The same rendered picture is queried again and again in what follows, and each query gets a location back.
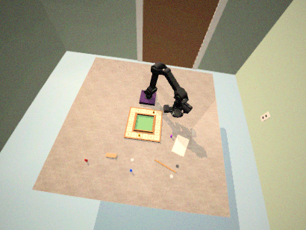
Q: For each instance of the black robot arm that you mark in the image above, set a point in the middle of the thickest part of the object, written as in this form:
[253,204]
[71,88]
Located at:
[180,93]

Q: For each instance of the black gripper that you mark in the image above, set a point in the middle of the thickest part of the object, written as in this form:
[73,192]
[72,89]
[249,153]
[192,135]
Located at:
[168,109]

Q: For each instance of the white game board track with arrows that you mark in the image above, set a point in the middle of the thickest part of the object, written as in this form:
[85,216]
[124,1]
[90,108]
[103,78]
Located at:
[144,122]

